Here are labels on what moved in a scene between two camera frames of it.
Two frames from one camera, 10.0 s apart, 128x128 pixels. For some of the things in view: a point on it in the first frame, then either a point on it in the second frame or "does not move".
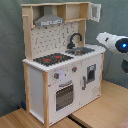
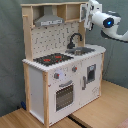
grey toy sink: [84, 49] does not move
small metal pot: [78, 51] does not move
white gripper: [109, 40] -> [94, 15]
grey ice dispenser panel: [91, 69] does not move
